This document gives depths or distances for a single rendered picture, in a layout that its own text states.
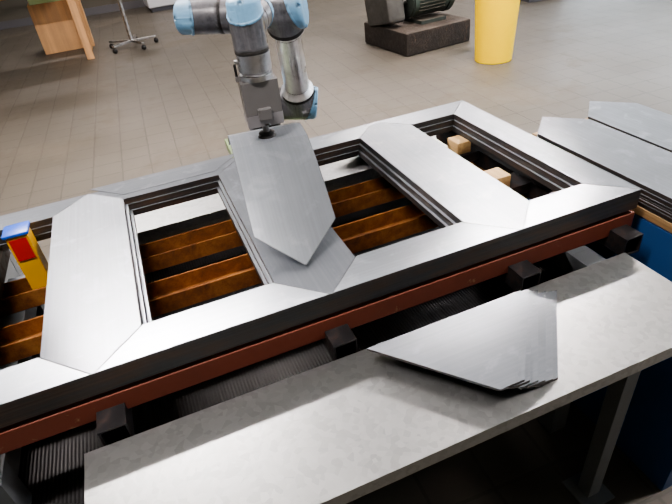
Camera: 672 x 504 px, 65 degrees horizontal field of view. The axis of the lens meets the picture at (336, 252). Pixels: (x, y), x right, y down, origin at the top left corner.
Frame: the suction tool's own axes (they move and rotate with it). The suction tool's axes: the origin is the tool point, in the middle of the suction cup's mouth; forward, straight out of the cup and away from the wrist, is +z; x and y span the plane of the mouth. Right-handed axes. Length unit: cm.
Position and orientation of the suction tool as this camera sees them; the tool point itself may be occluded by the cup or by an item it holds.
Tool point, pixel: (268, 140)
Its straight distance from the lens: 130.9
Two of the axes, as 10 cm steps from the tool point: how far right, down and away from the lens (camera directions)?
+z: 1.0, 8.1, 5.8
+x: -2.8, -5.4, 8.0
